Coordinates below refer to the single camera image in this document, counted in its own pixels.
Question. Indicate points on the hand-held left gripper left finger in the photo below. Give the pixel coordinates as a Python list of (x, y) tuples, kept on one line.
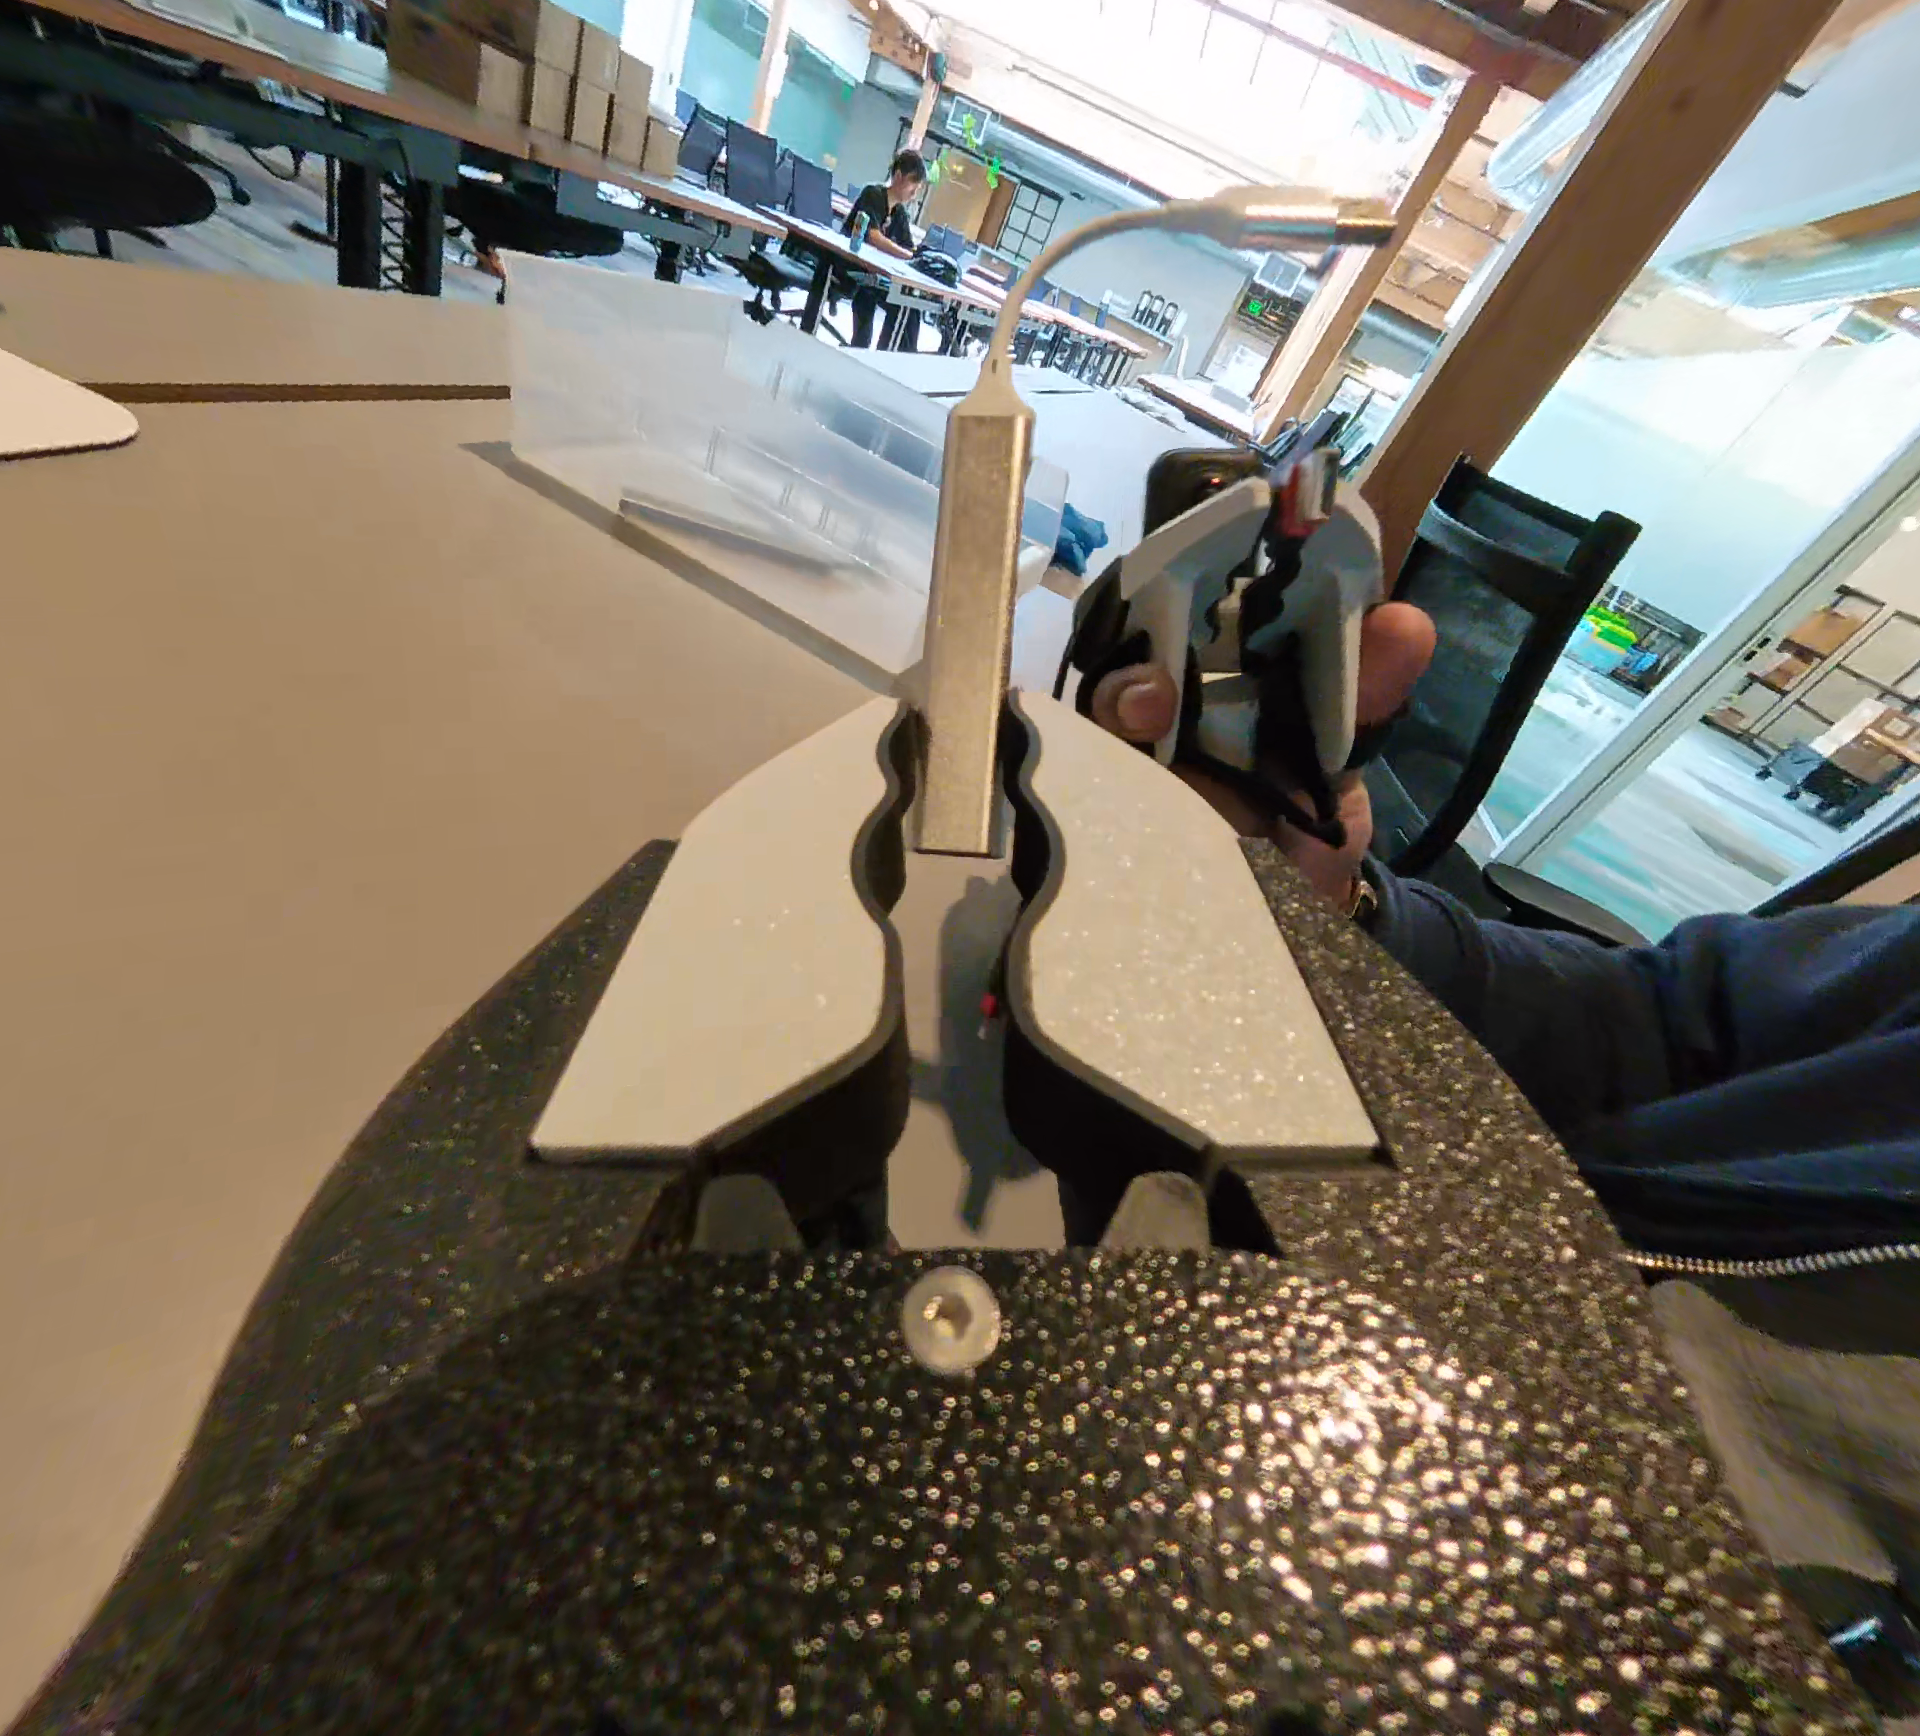
[(736, 986)]

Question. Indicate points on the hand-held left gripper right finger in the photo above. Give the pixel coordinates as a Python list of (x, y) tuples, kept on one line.
[(1201, 986)]

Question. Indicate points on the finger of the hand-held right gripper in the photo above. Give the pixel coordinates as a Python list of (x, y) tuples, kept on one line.
[(1327, 627), (1171, 612)]

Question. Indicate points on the clear plastic bin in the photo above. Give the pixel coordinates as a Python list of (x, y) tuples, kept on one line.
[(721, 417)]

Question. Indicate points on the person's right forearm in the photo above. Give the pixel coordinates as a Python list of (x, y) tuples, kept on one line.
[(1680, 1017)]

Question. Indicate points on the person's right hand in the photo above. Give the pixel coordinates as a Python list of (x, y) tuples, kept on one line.
[(1405, 662)]

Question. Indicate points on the blue cloth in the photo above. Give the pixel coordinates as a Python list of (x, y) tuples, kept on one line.
[(1078, 540)]

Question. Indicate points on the black office chair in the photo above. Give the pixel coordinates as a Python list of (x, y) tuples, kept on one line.
[(1516, 627)]

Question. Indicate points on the row of cardboard boxes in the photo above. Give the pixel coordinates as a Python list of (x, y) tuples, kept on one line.
[(541, 86)]

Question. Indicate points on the white stand with clear arms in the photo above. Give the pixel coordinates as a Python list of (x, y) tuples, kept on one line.
[(46, 403)]

